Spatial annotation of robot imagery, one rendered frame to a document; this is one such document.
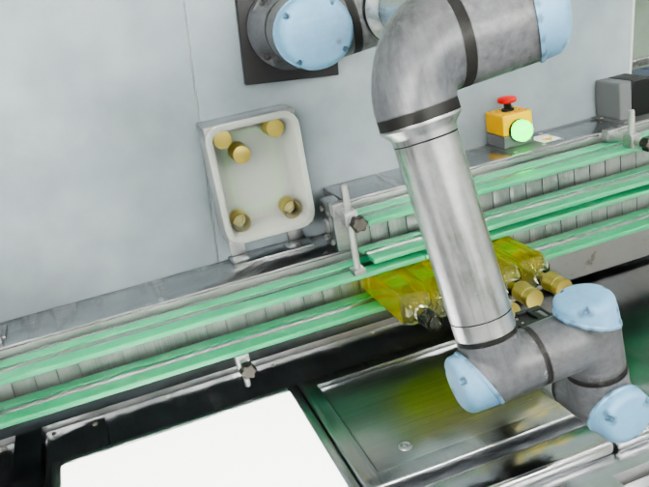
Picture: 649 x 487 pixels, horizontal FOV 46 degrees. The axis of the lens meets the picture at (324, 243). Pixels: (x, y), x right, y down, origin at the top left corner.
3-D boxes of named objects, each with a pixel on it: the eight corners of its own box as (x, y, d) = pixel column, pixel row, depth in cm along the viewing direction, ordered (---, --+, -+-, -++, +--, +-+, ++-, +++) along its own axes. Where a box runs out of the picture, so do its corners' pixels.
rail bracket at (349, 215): (337, 263, 143) (361, 285, 132) (323, 178, 138) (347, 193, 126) (352, 259, 144) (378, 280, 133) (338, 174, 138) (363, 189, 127)
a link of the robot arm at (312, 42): (255, 4, 127) (269, 5, 114) (329, -19, 129) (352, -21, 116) (276, 73, 131) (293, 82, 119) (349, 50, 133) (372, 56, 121)
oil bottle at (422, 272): (389, 282, 149) (439, 324, 130) (385, 256, 147) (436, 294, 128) (415, 274, 150) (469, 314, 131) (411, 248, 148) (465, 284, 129)
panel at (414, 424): (56, 476, 127) (57, 627, 96) (50, 462, 126) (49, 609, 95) (522, 323, 150) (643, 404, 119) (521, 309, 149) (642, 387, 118)
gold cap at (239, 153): (225, 144, 142) (230, 148, 138) (243, 139, 143) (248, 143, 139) (230, 161, 143) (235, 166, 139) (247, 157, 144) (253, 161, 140)
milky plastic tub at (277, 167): (220, 235, 148) (229, 247, 140) (194, 122, 140) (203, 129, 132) (303, 213, 152) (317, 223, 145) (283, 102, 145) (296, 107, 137)
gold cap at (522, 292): (530, 297, 131) (545, 305, 127) (512, 302, 130) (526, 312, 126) (528, 278, 130) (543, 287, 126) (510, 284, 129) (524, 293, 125)
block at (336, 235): (324, 243, 149) (335, 254, 143) (315, 198, 146) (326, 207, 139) (340, 239, 150) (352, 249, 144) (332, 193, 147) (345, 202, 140)
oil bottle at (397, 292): (362, 289, 147) (409, 332, 128) (357, 263, 145) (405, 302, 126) (388, 281, 149) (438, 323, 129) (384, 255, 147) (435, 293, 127)
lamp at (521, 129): (509, 142, 155) (518, 145, 152) (508, 121, 154) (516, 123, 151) (528, 137, 156) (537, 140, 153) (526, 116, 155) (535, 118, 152)
